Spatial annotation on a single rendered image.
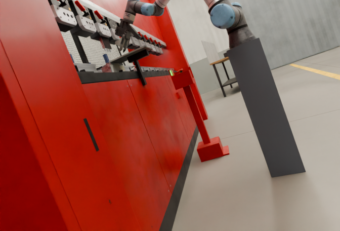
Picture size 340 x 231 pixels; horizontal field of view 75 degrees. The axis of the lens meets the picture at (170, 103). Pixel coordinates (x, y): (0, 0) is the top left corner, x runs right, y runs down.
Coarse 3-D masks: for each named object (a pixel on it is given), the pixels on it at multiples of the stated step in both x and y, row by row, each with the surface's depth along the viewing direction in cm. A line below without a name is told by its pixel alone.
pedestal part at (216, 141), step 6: (216, 138) 201; (198, 144) 204; (204, 144) 197; (210, 144) 190; (216, 144) 188; (198, 150) 191; (204, 150) 190; (210, 150) 189; (216, 150) 188; (222, 150) 191; (228, 150) 192; (204, 156) 191; (210, 156) 190; (216, 156) 189; (222, 156) 188
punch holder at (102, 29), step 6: (90, 12) 143; (96, 18) 144; (96, 24) 143; (102, 24) 149; (96, 30) 144; (102, 30) 146; (108, 30) 155; (90, 36) 145; (96, 36) 145; (102, 36) 149; (108, 36) 154
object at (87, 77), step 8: (88, 72) 92; (96, 72) 98; (104, 72) 106; (112, 72) 114; (120, 72) 123; (128, 72) 134; (136, 72) 147; (144, 72) 164; (152, 72) 185; (160, 72) 211; (168, 72) 247; (80, 80) 85; (88, 80) 90; (96, 80) 96; (104, 80) 103; (112, 80) 111
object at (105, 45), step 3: (99, 39) 149; (102, 39) 150; (105, 39) 154; (102, 42) 149; (105, 42) 152; (108, 42) 157; (102, 45) 149; (105, 45) 151; (108, 45) 155; (105, 48) 151; (108, 48) 154; (111, 48) 159; (108, 51) 154; (111, 51) 159
